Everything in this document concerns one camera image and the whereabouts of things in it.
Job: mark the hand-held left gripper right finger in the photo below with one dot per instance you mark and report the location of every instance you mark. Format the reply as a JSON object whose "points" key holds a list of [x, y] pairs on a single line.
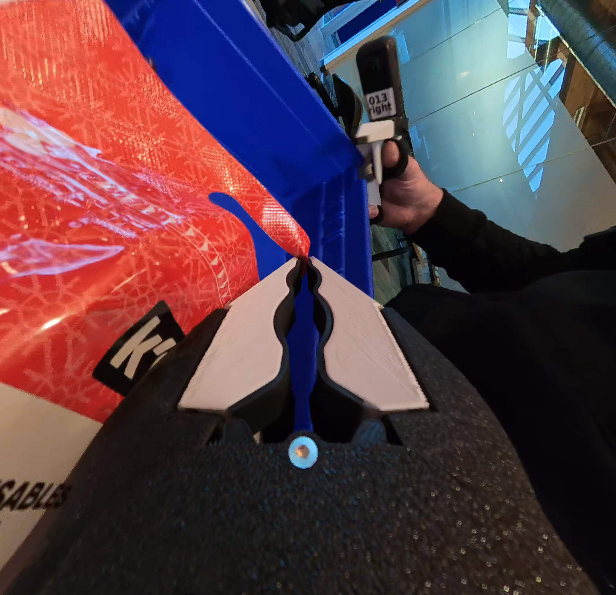
{"points": [[370, 359]]}

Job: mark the person's right forearm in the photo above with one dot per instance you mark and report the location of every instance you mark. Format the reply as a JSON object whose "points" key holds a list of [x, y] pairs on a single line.
{"points": [[481, 248]]}

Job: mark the large blue plastic bin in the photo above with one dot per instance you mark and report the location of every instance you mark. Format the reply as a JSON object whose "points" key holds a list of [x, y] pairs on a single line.
{"points": [[240, 89]]}

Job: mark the person's right hand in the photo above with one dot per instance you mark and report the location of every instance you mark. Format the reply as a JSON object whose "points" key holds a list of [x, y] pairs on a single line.
{"points": [[414, 200]]}

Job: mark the silver ventilation duct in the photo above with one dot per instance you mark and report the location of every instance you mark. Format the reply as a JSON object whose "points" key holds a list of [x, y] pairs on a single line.
{"points": [[582, 22]]}

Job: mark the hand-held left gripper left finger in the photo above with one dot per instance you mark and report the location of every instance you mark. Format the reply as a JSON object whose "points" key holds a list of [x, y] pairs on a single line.
{"points": [[236, 359]]}

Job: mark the printed toy set bag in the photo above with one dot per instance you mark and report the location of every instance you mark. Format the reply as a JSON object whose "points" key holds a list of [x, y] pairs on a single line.
{"points": [[96, 147]]}

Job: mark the black office chair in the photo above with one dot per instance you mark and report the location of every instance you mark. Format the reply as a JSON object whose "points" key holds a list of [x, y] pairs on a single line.
{"points": [[308, 2]]}

